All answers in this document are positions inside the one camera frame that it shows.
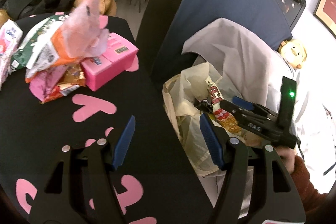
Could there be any brown chocolate snack wrapper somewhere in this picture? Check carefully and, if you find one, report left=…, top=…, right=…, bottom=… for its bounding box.
left=205, top=75, right=244, bottom=135

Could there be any yellow plastic trash bag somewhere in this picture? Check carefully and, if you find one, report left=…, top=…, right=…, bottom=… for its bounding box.
left=162, top=62, right=242, bottom=177

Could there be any red gold snack wrapper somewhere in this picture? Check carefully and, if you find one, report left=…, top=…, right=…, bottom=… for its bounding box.
left=41, top=63, right=86, bottom=103

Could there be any orange snack bag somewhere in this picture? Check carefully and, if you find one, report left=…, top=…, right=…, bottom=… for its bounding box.
left=25, top=28, right=84, bottom=84

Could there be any green white snack bag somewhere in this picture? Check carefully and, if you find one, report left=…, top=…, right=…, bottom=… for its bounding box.
left=9, top=14, right=69, bottom=73

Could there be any pink tissue packet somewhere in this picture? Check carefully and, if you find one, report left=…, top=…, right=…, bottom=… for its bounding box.
left=0, top=19, right=23, bottom=86

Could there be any pink snack wrapper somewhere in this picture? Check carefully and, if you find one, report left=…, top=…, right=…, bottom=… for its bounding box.
left=29, top=65, right=68, bottom=102

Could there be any red sleeve forearm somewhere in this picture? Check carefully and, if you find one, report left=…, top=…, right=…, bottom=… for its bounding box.
left=291, top=156, right=327, bottom=220

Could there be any right hand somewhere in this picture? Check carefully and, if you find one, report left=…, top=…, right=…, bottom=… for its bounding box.
left=275, top=146, right=296, bottom=174

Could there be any beige sofa cover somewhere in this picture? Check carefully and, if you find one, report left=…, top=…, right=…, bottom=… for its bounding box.
left=182, top=17, right=310, bottom=135

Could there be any yellow duck plush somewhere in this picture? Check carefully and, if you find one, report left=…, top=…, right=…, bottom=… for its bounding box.
left=278, top=39, right=307, bottom=69

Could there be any black Hello Kitty tablecloth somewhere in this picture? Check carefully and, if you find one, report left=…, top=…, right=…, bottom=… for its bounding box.
left=0, top=12, right=214, bottom=224

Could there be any pink tissue box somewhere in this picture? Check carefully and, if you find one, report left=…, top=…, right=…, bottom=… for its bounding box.
left=81, top=33, right=138, bottom=92

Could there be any framed wall picture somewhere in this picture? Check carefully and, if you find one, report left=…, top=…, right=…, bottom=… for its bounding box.
left=313, top=0, right=336, bottom=38

